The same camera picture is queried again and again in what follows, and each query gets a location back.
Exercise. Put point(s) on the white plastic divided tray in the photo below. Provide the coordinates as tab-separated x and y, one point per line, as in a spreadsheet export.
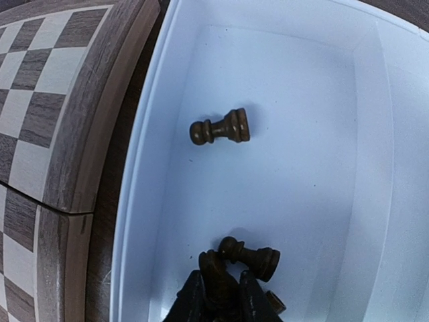
335	175

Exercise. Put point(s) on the dark chess pawn middle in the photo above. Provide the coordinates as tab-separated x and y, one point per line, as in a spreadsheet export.
262	262

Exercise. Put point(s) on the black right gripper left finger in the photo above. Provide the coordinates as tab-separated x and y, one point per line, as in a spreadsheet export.
189	305

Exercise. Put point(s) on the dark chess pawn upper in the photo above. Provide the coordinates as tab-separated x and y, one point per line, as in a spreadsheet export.
234	126

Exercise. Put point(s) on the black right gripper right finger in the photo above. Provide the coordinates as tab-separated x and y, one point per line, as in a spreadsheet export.
254	304

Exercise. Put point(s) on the wooden chess board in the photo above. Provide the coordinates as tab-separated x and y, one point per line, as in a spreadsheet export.
65	68

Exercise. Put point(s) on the dark chess pawn pile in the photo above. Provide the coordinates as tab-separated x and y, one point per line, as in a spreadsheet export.
276	303

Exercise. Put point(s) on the dark chess knight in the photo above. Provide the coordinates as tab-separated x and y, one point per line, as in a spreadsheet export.
221	288

